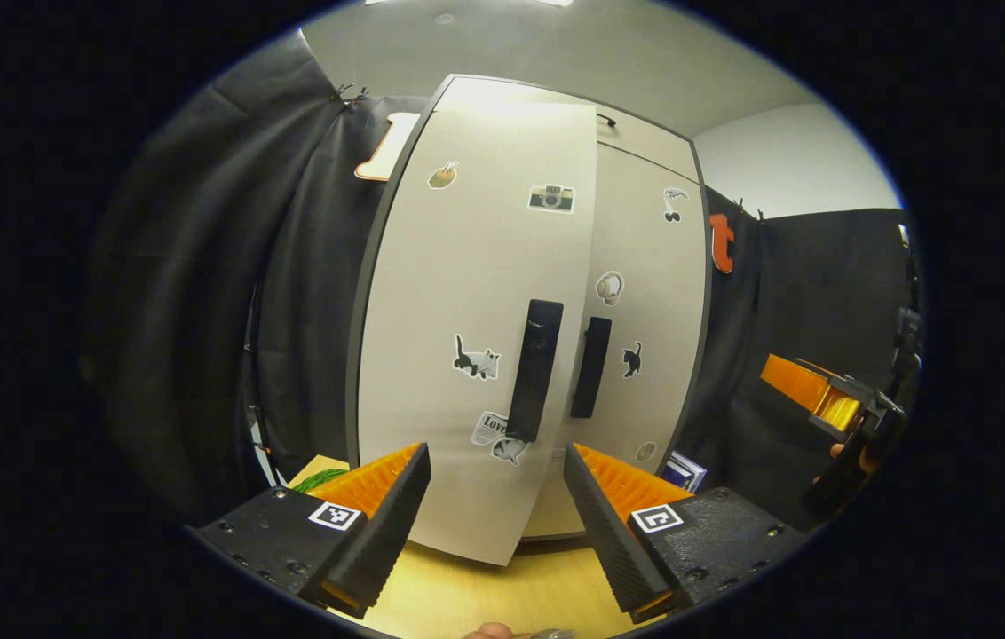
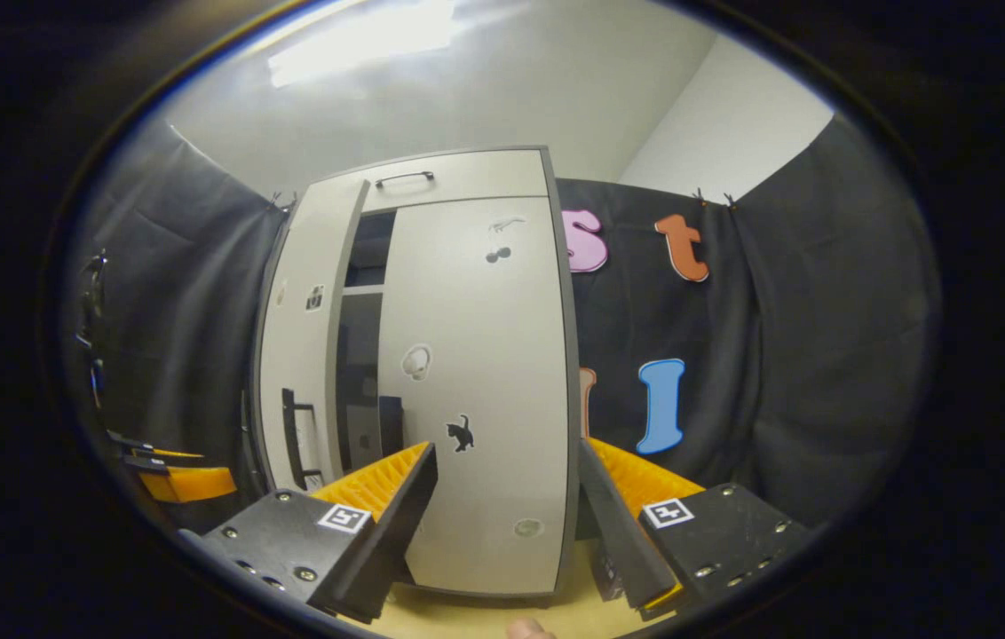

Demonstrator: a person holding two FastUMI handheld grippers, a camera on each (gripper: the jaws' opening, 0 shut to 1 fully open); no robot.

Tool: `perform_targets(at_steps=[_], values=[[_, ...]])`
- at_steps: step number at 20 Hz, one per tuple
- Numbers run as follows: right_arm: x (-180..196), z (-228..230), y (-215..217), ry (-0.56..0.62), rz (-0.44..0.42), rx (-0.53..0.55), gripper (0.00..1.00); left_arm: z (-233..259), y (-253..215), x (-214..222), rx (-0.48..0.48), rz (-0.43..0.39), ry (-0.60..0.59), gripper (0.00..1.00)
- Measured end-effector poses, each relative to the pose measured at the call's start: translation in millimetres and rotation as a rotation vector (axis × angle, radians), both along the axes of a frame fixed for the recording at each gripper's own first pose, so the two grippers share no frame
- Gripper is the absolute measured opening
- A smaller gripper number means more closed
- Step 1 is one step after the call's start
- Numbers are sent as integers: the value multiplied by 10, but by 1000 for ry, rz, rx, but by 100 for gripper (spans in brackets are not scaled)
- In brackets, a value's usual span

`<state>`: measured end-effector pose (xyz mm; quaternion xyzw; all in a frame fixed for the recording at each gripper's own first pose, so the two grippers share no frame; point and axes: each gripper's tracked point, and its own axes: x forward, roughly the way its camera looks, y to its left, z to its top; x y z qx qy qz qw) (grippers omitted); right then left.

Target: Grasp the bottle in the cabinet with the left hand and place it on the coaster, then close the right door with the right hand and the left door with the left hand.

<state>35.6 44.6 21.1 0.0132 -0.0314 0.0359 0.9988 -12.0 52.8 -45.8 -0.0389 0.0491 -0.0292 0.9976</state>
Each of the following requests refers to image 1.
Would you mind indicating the white cabinet door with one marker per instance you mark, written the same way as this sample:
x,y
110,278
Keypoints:
x,y
653,284
476,266

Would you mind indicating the small blue box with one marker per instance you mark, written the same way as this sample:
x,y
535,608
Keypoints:
x,y
687,470

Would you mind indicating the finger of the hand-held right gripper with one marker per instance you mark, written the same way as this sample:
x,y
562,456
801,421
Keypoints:
x,y
800,386

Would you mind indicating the green striped object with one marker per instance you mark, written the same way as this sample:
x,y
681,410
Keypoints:
x,y
318,480

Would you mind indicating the black backdrop cloth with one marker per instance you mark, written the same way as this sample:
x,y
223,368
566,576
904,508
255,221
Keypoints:
x,y
201,311

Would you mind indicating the white and grey cabinet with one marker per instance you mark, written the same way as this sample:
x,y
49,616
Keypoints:
x,y
352,417

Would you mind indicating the white cabinet drawer front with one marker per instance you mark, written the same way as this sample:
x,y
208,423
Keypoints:
x,y
644,146

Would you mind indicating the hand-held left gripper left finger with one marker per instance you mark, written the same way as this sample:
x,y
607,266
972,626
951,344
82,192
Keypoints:
x,y
391,524

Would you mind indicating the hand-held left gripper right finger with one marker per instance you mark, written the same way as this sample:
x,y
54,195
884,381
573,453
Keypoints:
x,y
605,532

